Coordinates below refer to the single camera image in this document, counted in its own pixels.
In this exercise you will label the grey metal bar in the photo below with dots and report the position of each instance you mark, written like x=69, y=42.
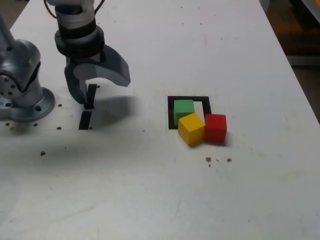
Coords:
x=305, y=60

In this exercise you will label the black tape square outline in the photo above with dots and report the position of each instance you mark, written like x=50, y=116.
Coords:
x=187, y=97

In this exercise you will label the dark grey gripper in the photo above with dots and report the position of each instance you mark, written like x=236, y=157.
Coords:
x=85, y=59

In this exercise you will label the yellow cube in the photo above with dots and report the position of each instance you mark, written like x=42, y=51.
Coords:
x=191, y=130

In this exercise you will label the green cube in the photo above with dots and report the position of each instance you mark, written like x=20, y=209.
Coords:
x=183, y=107

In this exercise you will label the black tape strip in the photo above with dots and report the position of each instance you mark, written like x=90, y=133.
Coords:
x=84, y=122

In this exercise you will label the red cube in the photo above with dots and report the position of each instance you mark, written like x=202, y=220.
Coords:
x=215, y=127

